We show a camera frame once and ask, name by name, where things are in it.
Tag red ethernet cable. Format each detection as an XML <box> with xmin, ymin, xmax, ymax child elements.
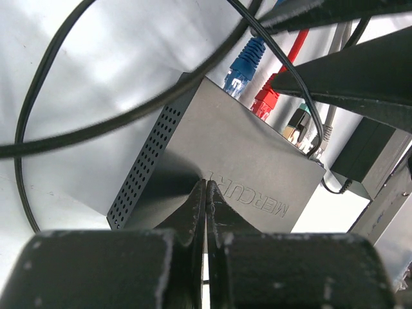
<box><xmin>249</xmin><ymin>28</ymin><xmax>310</xmax><ymax>123</ymax></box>

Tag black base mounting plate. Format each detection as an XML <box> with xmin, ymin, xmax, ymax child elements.
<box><xmin>348</xmin><ymin>154</ymin><xmax>411</xmax><ymax>245</ymax></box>

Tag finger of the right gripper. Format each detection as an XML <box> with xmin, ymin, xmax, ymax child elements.
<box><xmin>272</xmin><ymin>27</ymin><xmax>412</xmax><ymax>133</ymax></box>
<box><xmin>258</xmin><ymin>0</ymin><xmax>411</xmax><ymax>34</ymax></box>

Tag black network switch box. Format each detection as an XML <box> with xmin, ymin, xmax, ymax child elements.
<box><xmin>106</xmin><ymin>78</ymin><xmax>325</xmax><ymax>233</ymax></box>

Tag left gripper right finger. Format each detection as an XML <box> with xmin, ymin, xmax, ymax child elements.
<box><xmin>205</xmin><ymin>180</ymin><xmax>260</xmax><ymax>308</ymax></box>

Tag thin black power cord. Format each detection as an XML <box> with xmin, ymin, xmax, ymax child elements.
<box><xmin>14</xmin><ymin>0</ymin><xmax>351</xmax><ymax>233</ymax></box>

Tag grey ethernet cable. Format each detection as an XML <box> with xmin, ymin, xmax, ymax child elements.
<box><xmin>317</xmin><ymin>22</ymin><xmax>353</xmax><ymax>152</ymax></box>

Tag black ethernet cable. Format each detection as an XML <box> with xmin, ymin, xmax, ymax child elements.
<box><xmin>0</xmin><ymin>0</ymin><xmax>315</xmax><ymax>158</ymax></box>

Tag blue ethernet cable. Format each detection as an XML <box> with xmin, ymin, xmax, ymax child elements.
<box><xmin>222</xmin><ymin>0</ymin><xmax>286</xmax><ymax>99</ymax></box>

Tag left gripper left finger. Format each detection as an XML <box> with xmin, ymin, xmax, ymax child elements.
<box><xmin>156</xmin><ymin>180</ymin><xmax>206</xmax><ymax>308</ymax></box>

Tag black power adapter brick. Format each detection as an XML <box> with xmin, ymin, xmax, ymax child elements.
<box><xmin>330</xmin><ymin>118</ymin><xmax>411</xmax><ymax>200</ymax></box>

